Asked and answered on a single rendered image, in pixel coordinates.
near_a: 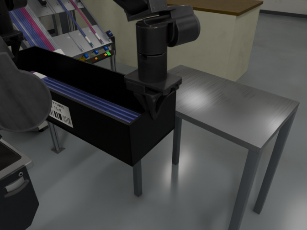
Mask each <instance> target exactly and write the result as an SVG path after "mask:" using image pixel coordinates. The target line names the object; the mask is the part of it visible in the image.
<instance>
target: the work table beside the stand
mask: <svg viewBox="0 0 307 230"><path fill-rule="evenodd" d="M167 73H170V74H174V75H177V76H181V77H182V84H181V85H180V87H179V89H178V90H177V91H176V107H175V128H174V134H173V152H172V163H173V164H175V165H177V164H178V163H179V157H180V138H181V125H182V119H184V120H186V121H188V122H190V123H192V124H194V125H196V126H199V127H201V128H203V129H205V130H207V131H209V132H212V133H214V134H216V135H218V136H220V137H223V138H225V139H227V140H229V141H231V142H234V143H236V144H238V145H240V146H242V147H244V148H247V149H248V150H249V151H248V155H247V159H246V162H245V166H244V170H243V174H242V178H241V182H240V186H239V189H238V194H237V197H236V201H235V205H234V208H233V213H232V217H231V220H230V224H229V228H228V230H239V228H240V226H241V222H242V219H243V215H244V212H245V209H246V205H247V202H248V199H249V195H250V192H251V188H252V185H253V182H254V178H255V175H256V172H257V168H258V165H259V161H260V158H261V155H262V151H263V149H264V148H265V146H266V145H267V144H268V143H269V142H270V140H271V139H272V138H273V137H274V135H275V134H276V133H277V132H278V131H279V133H278V136H277V139H276V142H275V145H274V149H273V152H272V154H271V157H270V161H269V164H268V167H267V170H266V173H265V176H264V179H263V182H262V185H261V188H260V191H259V195H258V197H257V201H256V204H255V207H254V210H253V211H254V212H256V213H257V214H260V212H261V211H262V208H263V206H264V203H265V200H266V197H267V194H268V191H269V189H270V186H271V183H272V180H273V177H274V174H275V172H276V169H277V166H278V163H279V160H280V157H281V155H282V152H283V149H284V146H285V143H286V140H287V138H288V135H289V132H290V129H291V126H292V123H293V121H294V118H295V115H296V112H297V109H298V106H299V104H300V102H298V101H295V100H291V99H288V98H285V97H282V96H279V95H276V94H272V93H269V92H266V91H263V90H260V89H256V88H253V87H250V86H247V85H244V84H241V83H237V82H234V81H232V80H228V79H225V78H221V77H219V76H216V75H212V74H209V73H206V72H203V71H200V70H197V69H193V68H190V67H187V66H184V65H179V66H177V67H175V68H172V69H170V70H168V71H167ZM132 168H133V183H134V194H135V195H136V196H138V197H139V196H140V195H141V194H142V167H141V160H140V161H139V162H137V163H136V164H135V165H134V166H133V167H132Z"/></svg>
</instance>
